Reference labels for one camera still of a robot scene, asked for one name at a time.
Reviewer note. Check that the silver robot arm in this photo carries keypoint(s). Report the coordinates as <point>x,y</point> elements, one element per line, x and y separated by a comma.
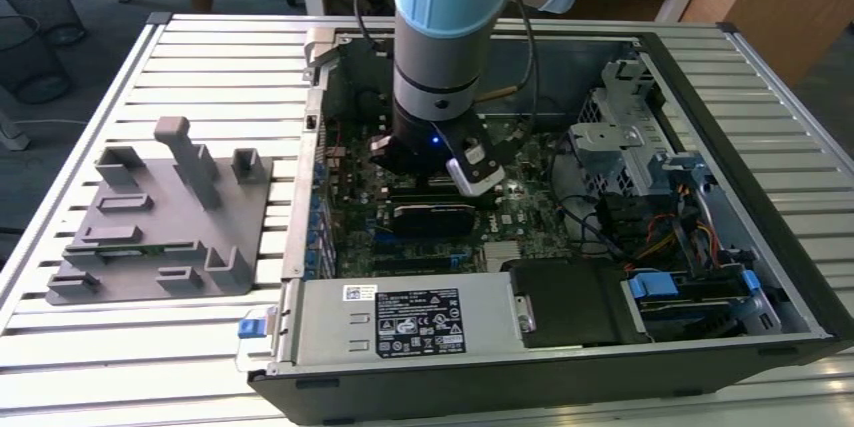
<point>434,72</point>

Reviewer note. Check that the black RAM slot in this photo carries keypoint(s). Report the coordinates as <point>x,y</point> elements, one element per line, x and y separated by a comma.
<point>407,201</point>
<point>407,196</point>
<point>407,192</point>
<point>400,188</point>

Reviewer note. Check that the black graphics card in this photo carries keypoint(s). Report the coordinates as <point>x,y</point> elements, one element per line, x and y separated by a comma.
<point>434,222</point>

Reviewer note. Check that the green motherboard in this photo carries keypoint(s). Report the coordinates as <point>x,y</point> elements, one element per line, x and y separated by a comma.
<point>534,207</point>

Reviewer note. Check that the silver chipset heatsink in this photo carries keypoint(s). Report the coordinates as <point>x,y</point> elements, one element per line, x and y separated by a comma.
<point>503,254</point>

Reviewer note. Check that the silver drive cage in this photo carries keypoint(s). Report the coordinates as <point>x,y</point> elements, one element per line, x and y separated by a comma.
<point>623,78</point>

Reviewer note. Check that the silver power supply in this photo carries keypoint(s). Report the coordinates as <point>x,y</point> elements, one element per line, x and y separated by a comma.
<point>320,317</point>

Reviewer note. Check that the grey parts rack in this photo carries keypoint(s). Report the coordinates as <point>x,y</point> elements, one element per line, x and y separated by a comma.
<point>174,207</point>

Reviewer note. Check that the blue plastic latch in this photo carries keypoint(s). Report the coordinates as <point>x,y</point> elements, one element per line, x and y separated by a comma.
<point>250,328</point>

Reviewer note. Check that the blue disk carrier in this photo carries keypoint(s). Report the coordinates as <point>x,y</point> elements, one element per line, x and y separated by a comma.
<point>650,287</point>

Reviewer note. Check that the black PC case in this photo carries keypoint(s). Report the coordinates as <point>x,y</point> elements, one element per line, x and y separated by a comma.
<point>467,387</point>

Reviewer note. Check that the blue plastic tab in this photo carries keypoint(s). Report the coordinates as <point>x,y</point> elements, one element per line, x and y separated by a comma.
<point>750,281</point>

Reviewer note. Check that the black mesh waste bin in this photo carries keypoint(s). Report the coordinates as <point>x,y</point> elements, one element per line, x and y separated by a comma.
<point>33,67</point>
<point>47,12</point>

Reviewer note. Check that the wooden cabinet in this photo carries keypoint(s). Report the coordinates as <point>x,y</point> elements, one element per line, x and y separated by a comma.
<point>787,7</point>

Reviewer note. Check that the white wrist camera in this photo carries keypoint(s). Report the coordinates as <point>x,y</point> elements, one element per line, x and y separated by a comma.
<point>476,179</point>

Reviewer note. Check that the black ribbed plastic bracket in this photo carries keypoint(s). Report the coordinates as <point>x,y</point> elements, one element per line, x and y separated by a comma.
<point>623,217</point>

